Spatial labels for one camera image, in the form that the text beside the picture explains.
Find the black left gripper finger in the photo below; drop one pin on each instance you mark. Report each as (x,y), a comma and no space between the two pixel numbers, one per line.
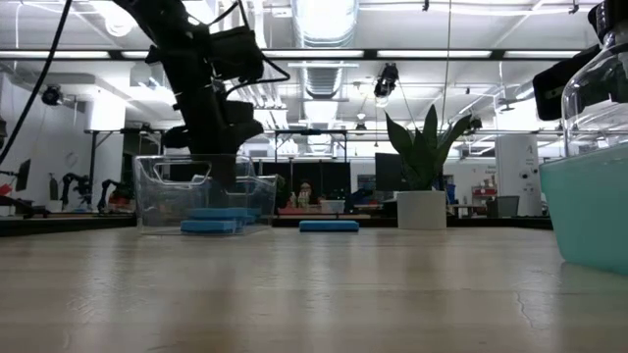
(224,169)
(201,166)

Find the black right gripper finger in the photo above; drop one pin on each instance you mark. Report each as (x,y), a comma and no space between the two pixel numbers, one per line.
(547,95)
(613,88)

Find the blue sponge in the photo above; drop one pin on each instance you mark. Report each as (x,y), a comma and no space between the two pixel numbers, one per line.
(329,226)
(206,226)
(221,214)

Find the clear bottle with black pump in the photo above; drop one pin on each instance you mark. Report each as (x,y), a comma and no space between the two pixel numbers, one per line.
(581,132)

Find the black background robot arm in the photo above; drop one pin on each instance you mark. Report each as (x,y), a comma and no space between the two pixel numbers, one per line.
(105,191)
(73,184)

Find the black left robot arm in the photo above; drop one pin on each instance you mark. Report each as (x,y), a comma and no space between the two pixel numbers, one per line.
(186,73)

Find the clear plastic bin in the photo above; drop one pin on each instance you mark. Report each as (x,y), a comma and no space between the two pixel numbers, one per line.
(147,206)
(267,201)

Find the white cylindrical pillar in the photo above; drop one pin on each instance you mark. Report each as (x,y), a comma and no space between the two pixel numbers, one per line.
(515,166)

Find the gray crate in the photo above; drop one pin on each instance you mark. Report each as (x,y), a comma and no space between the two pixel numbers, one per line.
(503,207)

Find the teal plastic bin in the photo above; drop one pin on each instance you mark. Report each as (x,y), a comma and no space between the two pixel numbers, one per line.
(589,220)

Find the green snake plant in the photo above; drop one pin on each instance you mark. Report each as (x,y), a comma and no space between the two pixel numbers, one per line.
(424,157)

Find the black ceiling spotlight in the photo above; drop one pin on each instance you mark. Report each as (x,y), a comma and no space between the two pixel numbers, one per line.
(51,95)

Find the dark monitor screen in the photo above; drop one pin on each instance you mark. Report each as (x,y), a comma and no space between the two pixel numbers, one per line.
(387,171)

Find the small dark monitor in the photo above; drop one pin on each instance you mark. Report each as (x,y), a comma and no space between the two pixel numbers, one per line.
(22,175)

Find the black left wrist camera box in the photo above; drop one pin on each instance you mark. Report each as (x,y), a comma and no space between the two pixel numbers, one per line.
(238,54)

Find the black metal table frame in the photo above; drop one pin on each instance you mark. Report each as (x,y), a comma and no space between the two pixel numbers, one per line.
(311,132)

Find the black ceiling camera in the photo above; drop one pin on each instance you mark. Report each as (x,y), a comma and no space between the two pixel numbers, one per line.
(387,78)

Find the black overhead frame beam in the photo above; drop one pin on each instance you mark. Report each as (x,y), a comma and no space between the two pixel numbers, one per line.
(368,54)

